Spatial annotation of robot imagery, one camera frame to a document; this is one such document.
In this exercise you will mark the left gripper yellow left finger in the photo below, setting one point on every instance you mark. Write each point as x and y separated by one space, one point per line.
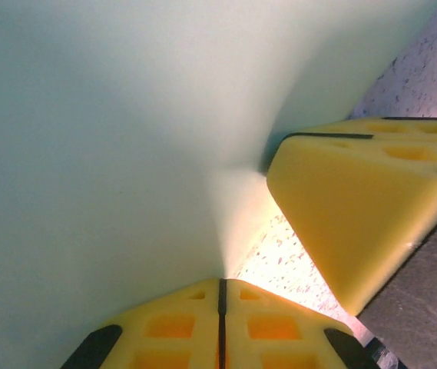
172 338

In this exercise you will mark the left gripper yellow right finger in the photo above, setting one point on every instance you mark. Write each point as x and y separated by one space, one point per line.
272 334

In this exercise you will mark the light green paper sheet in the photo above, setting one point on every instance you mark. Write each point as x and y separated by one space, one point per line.
126 153

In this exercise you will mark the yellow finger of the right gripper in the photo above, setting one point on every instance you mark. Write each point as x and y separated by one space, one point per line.
348 211
414 127

